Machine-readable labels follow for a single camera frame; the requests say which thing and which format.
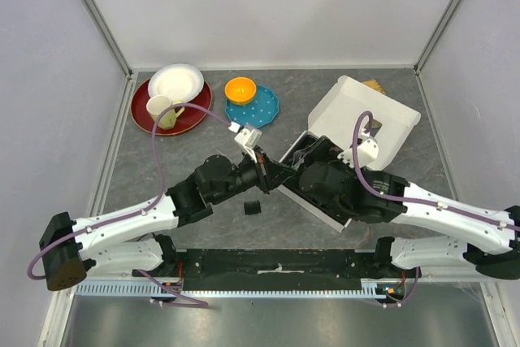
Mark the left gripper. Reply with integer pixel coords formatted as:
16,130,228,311
212,145,297,205

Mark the black comb attachment with brush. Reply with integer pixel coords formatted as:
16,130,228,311
243,200,262,215

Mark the white cardboard box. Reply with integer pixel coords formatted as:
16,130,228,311
278,75,422,235

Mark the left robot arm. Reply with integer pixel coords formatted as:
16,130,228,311
39,150,297,291

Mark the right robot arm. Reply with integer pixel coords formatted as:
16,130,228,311
290,136,519,280

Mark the black plastic tray insert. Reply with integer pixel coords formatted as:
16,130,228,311
280,133,327,174

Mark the blue dotted plate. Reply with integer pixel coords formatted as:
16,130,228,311
225,85,280,128

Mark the orange bowl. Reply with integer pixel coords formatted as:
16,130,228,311
224,76,257,106

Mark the red round plate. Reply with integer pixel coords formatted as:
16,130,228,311
129,77,214,136

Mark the white paper plate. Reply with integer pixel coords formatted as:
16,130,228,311
148,63,204,102

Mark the cream mug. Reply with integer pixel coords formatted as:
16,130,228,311
145,95,184,130

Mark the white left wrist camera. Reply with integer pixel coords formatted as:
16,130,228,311
228,121,262,153

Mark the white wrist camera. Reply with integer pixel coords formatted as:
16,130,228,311
228,121,262,153
337,129,379,168

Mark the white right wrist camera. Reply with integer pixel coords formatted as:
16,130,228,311
337,129,379,168

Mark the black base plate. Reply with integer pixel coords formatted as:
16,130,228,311
133,248,411,292

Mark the right aluminium frame post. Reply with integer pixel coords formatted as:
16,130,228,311
414,0,464,76

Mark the aluminium frame post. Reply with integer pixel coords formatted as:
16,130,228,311
81,0,133,78
414,0,464,76

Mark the left aluminium frame post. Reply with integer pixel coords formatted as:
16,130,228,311
81,0,133,78

